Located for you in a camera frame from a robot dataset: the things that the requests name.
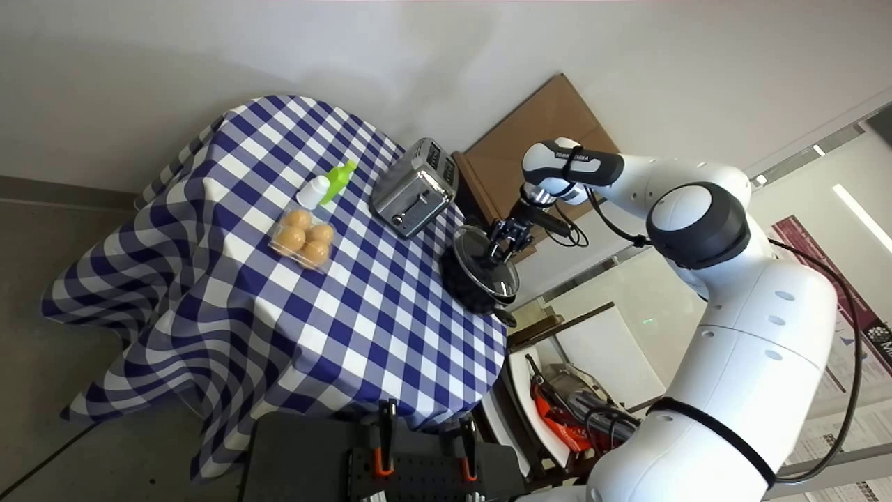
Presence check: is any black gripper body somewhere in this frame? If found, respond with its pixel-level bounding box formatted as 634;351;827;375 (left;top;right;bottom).
499;208;542;251

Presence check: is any glass lid with black knob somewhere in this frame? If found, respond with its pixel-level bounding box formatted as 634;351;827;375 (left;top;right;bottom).
448;227;521;305

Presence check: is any black cooking pot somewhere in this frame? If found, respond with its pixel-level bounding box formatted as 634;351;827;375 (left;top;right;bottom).
437;224;521;316

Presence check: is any large cardboard box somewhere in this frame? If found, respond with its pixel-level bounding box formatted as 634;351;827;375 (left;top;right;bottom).
458;71;625;263

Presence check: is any silver toaster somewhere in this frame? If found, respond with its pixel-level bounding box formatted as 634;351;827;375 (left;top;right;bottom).
368;137;461;241

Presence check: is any white curved seat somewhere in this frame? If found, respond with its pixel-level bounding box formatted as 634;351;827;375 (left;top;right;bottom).
499;343;596;478

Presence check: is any red and black tool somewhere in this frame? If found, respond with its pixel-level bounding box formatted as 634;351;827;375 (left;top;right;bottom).
526;362;643;457

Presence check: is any small white shaker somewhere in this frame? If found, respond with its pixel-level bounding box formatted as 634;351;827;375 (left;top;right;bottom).
294;174;331;212

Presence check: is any blue white checkered tablecloth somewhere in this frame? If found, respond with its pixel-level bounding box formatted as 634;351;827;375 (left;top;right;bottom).
39;93;510;482

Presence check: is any black perforated mounting board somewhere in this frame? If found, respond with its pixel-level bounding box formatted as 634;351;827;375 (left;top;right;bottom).
238;410;526;502

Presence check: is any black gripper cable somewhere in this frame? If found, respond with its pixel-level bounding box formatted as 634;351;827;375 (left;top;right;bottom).
533;190;652;251

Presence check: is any dark wooden frame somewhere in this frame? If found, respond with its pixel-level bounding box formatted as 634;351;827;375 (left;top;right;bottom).
504;300;620;357

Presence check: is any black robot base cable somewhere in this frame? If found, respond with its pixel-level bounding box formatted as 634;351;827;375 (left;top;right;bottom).
763;236;871;487

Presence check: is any aluminium rail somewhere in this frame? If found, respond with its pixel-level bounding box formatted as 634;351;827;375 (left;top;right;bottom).
776;441;892;495

